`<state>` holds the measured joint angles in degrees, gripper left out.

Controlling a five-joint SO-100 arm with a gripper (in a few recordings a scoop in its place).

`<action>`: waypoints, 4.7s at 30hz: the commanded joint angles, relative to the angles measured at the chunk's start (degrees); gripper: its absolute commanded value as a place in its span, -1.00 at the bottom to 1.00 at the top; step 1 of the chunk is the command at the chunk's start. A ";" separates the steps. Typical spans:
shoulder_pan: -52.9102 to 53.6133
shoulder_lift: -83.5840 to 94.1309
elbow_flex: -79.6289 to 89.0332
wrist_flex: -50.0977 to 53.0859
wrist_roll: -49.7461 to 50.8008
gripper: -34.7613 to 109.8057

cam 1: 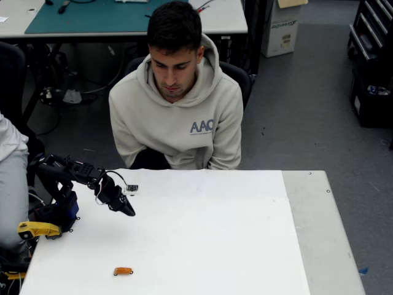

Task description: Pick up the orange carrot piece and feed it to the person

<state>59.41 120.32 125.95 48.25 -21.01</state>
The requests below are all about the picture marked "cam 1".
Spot white cardboard box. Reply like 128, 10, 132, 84
260, 0, 309, 58

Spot white workshop desk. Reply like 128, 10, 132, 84
0, 0, 249, 44

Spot person in white clothes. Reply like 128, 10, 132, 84
0, 112, 30, 253

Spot black storage bin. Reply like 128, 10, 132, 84
349, 67, 393, 128

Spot man in beige hoodie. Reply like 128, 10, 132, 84
108, 0, 244, 171

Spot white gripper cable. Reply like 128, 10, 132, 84
93, 180, 104, 206

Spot yellow bar clamp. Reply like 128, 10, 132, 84
17, 221, 63, 240

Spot black wheeled rack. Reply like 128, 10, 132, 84
241, 0, 276, 87

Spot white paper bag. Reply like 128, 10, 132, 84
63, 88, 83, 104

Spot black camera cable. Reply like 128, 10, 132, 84
104, 170, 126, 187

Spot teal cutting mat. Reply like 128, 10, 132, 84
24, 0, 190, 34

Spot white table cover sheet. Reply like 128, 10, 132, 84
18, 168, 311, 295

